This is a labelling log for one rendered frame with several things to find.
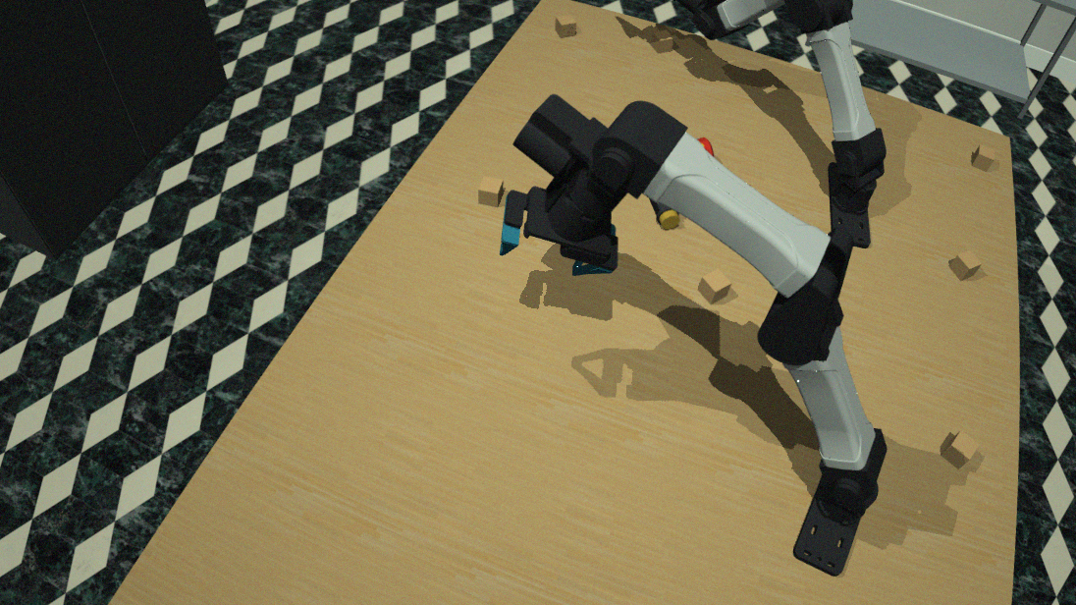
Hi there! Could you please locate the dark grey hose nozzle with red front ring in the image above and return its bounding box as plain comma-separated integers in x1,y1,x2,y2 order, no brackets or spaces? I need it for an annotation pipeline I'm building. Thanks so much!
650,137,714,229

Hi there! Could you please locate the small tan cube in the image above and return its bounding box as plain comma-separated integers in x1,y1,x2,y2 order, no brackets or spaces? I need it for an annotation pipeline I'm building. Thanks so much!
698,268,731,304
651,30,674,53
972,144,995,172
942,430,979,469
555,15,576,38
949,250,982,281
478,175,504,207

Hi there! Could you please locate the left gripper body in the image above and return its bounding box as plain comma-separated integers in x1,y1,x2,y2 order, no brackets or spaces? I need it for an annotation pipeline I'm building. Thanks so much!
505,182,619,271

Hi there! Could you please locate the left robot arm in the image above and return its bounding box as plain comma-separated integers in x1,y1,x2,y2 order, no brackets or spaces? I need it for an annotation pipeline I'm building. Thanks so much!
513,94,887,577

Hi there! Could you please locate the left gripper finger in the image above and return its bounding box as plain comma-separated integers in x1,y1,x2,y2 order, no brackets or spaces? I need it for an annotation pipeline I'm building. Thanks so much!
572,224,615,276
500,196,520,256

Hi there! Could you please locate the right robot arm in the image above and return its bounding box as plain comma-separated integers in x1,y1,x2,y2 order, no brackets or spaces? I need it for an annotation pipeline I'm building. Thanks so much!
677,0,887,248

